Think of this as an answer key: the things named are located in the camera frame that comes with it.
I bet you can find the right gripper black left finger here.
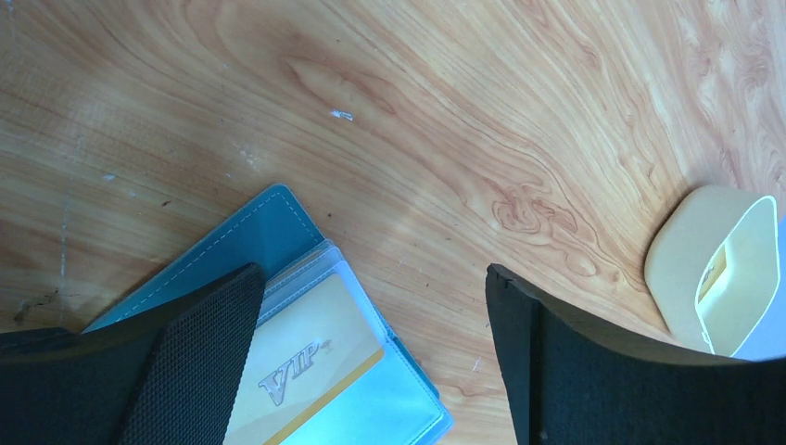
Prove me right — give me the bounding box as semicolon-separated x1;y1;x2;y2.
1;263;265;444

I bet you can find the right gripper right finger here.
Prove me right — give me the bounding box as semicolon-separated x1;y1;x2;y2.
486;264;785;444

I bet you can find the gold VIP card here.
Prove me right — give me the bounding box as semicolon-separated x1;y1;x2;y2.
223;273;385;444

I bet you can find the blue card holder wallet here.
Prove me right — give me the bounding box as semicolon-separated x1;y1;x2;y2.
92;184;453;444

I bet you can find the card lying in tray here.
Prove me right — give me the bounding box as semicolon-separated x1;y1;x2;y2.
698;246;727;301

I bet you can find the cream oval plastic tray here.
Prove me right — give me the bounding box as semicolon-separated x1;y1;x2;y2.
644;185;780;357

